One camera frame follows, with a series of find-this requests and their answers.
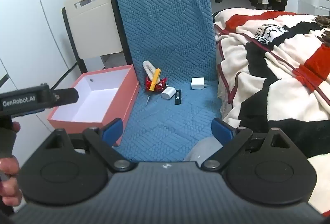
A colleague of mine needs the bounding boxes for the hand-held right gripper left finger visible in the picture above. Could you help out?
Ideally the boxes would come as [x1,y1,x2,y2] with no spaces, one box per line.
[41,118,138,172]

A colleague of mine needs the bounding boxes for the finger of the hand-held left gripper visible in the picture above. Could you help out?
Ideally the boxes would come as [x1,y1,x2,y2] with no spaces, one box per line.
[52,88,79,106]

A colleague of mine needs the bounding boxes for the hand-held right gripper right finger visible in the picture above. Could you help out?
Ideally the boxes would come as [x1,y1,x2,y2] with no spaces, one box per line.
[201,118,292,172]

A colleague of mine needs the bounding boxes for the pink cardboard box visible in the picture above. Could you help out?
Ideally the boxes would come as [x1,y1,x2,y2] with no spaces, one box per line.
[47,64,140,146]

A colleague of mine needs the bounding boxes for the white cube charger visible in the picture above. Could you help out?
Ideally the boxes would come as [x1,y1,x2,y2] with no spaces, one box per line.
[191,77,208,90]

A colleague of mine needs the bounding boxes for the small white plug adapter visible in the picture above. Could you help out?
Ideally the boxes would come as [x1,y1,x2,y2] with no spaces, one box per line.
[161,87,176,100]

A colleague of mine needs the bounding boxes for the person's left hand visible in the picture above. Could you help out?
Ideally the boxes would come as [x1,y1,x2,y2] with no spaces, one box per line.
[0,121,24,207]

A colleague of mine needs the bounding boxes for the pale grey round object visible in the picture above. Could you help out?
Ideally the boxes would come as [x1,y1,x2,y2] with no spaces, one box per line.
[184,136,225,162]

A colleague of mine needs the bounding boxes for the black flat stick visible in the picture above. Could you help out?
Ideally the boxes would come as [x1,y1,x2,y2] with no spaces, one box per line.
[174,89,183,106]

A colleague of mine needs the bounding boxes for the yellow marker pen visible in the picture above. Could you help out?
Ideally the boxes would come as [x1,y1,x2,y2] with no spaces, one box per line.
[150,68,162,92]

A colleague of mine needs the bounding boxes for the cream folding chair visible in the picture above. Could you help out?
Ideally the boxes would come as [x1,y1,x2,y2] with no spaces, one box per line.
[61,0,135,78]

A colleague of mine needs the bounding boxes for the white wardrobe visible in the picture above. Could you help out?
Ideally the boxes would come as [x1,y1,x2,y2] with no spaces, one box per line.
[0,0,86,137]

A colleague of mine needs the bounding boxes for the red white black blanket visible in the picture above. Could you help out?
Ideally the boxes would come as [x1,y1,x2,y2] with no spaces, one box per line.
[213,8,330,220]

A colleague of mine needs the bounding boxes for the blue textured cushion cover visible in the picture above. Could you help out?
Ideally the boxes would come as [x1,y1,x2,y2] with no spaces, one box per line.
[112,0,225,162]

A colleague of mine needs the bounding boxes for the brown patterned cloth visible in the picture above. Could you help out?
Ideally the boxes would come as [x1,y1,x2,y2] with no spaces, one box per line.
[315,14,330,47]

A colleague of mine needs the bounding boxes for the white cabinet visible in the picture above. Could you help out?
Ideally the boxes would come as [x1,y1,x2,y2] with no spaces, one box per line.
[297,0,330,17]

